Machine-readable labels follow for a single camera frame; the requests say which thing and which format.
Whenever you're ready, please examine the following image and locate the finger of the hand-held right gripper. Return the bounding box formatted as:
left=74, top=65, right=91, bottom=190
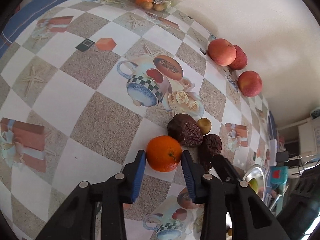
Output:
left=211, top=154, right=243, bottom=184

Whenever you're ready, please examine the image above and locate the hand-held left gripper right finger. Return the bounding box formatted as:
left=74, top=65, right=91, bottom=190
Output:
left=181, top=151, right=290, bottom=240

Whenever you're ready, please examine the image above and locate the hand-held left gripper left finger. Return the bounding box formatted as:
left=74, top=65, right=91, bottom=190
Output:
left=35, top=150, right=146, bottom=240

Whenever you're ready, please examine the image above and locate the stainless steel basin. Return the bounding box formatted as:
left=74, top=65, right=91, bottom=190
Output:
left=226, top=164, right=267, bottom=240

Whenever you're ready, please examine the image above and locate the dried red date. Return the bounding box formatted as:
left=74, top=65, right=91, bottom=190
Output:
left=197, top=134, right=222, bottom=173
left=167, top=113, right=204, bottom=147

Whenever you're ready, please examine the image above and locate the small brown fruit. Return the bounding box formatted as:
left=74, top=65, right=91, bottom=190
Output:
left=196, top=118, right=212, bottom=135

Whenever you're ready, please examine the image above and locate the teal box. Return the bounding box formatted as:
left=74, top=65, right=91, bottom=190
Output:
left=270, top=166, right=289, bottom=189

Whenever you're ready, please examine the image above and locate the black charger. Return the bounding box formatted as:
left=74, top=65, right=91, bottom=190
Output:
left=276, top=151, right=289, bottom=168

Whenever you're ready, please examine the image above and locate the checkered printed tablecloth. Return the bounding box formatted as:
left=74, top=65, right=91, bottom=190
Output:
left=0, top=0, right=278, bottom=240

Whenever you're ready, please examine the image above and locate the pale red apple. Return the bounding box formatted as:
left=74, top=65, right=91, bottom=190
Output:
left=208, top=38, right=237, bottom=67

